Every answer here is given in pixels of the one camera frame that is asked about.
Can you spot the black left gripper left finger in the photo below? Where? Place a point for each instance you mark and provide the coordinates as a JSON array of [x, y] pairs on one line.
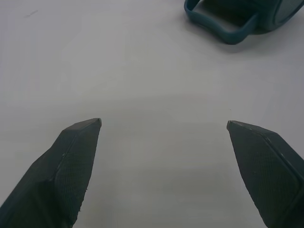
[[59, 175]]

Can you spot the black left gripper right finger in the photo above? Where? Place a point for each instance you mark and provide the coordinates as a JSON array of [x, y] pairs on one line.
[[266, 171]]

